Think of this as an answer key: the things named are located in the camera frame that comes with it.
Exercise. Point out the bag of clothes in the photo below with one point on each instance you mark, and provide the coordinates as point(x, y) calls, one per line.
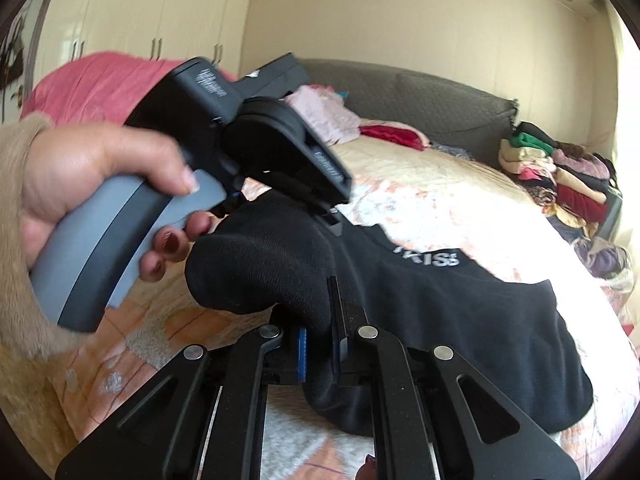
point(607, 265)

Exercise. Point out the red pillow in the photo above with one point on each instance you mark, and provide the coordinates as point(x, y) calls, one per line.
point(395, 136)

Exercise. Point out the lilac garment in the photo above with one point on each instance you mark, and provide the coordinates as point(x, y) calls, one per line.
point(325, 112)

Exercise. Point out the stack of folded clothes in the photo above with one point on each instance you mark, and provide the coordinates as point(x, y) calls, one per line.
point(565, 180)

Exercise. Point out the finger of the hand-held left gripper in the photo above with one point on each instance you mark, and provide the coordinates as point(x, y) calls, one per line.
point(334, 221)

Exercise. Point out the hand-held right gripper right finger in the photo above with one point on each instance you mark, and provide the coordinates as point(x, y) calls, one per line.
point(335, 310)

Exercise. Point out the pink blanket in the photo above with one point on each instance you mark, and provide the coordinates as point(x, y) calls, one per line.
point(100, 85)

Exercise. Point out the dark patterned cloth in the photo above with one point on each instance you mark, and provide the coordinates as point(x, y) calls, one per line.
point(450, 151)

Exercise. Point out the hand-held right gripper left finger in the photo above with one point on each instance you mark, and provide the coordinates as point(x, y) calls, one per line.
point(301, 355)

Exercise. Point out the cream wardrobe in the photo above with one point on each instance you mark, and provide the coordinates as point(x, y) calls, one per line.
point(150, 5)

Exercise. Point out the black sweater with orange cuffs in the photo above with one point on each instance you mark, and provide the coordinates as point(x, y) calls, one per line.
point(450, 320)

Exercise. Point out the peach patterned bed cover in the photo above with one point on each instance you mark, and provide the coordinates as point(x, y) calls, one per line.
point(450, 195)

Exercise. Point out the person's right hand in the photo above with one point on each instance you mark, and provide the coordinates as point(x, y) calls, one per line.
point(367, 467)

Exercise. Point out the grey quilted headboard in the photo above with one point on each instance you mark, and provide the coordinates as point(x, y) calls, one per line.
point(425, 95)

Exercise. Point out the person's left hand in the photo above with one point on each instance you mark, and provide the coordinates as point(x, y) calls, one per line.
point(85, 160)

